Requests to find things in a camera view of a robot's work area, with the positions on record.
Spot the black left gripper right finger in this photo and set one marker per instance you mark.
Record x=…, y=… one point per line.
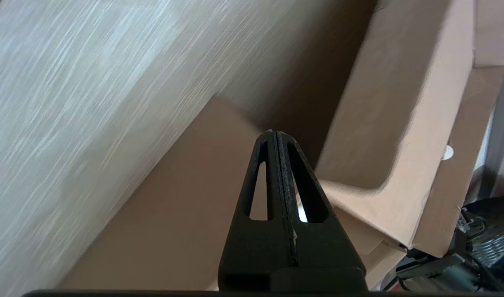
x=322, y=251

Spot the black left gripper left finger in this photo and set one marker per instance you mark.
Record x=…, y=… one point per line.
x=256, y=255

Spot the brown cardboard box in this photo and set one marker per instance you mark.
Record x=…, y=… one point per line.
x=400, y=103

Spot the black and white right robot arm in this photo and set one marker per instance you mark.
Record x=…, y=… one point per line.
x=483, y=247

